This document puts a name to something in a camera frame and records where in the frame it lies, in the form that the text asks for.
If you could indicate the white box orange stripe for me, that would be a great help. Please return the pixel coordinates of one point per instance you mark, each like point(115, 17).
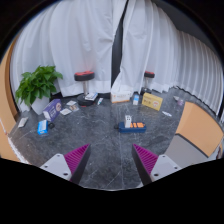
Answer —
point(121, 97)

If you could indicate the small purple cup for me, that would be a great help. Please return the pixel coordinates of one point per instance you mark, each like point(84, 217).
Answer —
point(180, 102)

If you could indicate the flat white blue box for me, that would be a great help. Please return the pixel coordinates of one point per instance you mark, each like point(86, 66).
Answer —
point(91, 96)

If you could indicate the white card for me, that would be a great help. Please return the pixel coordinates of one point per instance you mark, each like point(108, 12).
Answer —
point(23, 122)

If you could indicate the white pen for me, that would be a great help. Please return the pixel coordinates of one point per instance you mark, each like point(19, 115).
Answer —
point(100, 101)

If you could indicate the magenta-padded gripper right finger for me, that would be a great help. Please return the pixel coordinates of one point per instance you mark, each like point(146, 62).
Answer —
point(163, 165)

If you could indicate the red-topped black stool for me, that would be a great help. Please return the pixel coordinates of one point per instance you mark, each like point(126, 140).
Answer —
point(84, 76)
point(148, 74)

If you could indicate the white curtain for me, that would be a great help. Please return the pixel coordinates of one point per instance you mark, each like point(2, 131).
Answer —
point(76, 43)
point(166, 53)

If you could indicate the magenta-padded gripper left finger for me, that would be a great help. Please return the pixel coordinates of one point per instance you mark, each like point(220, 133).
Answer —
point(58, 165)

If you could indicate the orange chair grey seat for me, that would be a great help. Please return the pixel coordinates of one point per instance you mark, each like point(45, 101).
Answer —
point(198, 128)

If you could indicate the small blue white box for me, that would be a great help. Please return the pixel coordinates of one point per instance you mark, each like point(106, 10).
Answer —
point(136, 99)

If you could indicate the small printed card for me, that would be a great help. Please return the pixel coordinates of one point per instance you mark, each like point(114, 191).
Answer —
point(65, 111)
point(74, 108)
point(71, 103)

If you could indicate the green potted plant white pot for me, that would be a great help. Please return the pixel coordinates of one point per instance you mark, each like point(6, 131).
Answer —
point(36, 83)

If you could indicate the white tube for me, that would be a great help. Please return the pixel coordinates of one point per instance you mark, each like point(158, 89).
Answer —
point(167, 113)

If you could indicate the small white packet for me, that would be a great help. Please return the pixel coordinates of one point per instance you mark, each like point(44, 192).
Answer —
point(175, 98)

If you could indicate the purple box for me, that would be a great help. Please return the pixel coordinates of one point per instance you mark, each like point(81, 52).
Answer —
point(52, 110)

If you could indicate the white charger block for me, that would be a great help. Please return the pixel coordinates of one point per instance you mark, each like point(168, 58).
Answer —
point(128, 121)

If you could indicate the yellow box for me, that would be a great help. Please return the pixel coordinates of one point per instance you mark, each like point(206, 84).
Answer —
point(152, 101)

